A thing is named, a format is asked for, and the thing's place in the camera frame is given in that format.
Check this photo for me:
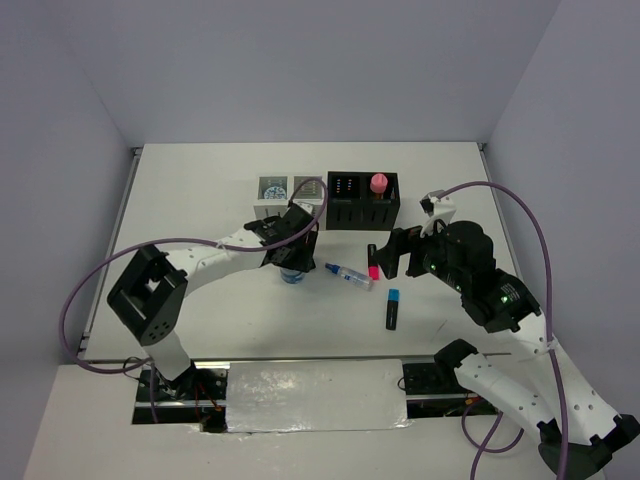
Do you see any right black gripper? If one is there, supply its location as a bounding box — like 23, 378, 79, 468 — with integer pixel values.
372, 214, 468, 290

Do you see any pink highlighter marker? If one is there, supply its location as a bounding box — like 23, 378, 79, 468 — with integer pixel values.
367, 244, 380, 281

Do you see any blue highlighter marker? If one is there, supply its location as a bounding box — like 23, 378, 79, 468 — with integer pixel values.
385, 289, 400, 331

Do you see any clear blue-capped glue pen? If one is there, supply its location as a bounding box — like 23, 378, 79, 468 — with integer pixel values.
325, 263, 373, 291

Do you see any pink glue stick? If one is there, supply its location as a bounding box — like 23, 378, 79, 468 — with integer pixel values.
369, 173, 389, 199

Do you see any blue patterned tape roll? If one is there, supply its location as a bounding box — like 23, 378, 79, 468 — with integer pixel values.
263, 186, 287, 200

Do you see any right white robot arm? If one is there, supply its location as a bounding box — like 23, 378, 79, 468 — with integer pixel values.
375, 220, 639, 479

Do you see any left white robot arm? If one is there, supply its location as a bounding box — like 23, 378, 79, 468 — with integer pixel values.
107, 202, 318, 399

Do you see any black slotted container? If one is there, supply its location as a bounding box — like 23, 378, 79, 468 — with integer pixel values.
325, 171, 401, 231

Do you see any white slotted container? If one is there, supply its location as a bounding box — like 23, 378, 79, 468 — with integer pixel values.
253, 174, 325, 219

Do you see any silver foil covered plate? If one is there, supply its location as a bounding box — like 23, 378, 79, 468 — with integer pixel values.
225, 359, 410, 433

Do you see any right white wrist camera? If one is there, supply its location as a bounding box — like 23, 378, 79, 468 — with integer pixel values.
420, 190, 457, 237

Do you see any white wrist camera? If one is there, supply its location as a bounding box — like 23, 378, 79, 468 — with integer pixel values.
420, 190, 457, 237
288, 200, 316, 217

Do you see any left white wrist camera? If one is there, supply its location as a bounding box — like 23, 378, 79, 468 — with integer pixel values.
288, 200, 316, 217

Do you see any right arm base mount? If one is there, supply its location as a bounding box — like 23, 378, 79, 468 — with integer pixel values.
397, 361, 497, 420

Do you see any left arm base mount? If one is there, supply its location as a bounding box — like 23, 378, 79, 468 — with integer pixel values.
129, 367, 229, 434

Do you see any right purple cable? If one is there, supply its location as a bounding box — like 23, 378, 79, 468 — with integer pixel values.
439, 180, 571, 480

